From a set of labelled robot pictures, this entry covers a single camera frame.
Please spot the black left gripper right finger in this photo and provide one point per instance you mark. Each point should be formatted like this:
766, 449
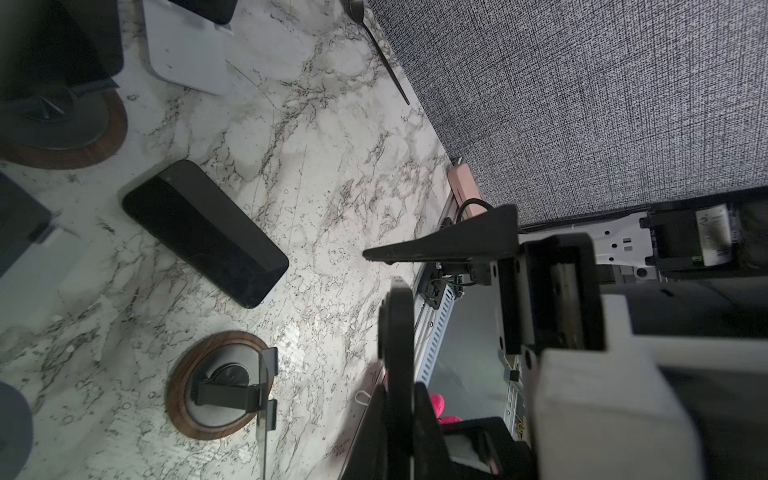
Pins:
487, 237

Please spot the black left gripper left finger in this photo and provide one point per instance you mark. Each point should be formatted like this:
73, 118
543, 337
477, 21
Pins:
396, 349

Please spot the black phone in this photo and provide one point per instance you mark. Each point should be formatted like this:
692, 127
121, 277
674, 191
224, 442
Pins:
57, 44
188, 213
219, 12

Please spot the purple phone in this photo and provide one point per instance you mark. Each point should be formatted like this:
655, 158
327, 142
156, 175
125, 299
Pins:
23, 221

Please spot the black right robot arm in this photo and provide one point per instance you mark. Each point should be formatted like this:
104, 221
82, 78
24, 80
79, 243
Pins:
694, 267

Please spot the pink phone case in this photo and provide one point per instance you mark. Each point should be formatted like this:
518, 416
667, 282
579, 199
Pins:
464, 187

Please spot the wooden round phone stand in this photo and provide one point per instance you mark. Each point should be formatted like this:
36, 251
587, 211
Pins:
223, 384

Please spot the white stand back right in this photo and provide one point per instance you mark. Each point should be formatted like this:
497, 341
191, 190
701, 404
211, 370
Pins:
185, 48

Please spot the white stand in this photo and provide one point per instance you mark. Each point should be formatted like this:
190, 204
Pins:
30, 285
185, 48

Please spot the white stand centre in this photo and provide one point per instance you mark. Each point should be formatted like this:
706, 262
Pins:
30, 285

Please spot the wooden grey stand back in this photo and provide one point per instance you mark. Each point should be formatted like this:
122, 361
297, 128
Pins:
65, 129

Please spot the aluminium front rail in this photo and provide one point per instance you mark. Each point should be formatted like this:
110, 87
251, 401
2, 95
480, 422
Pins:
435, 299

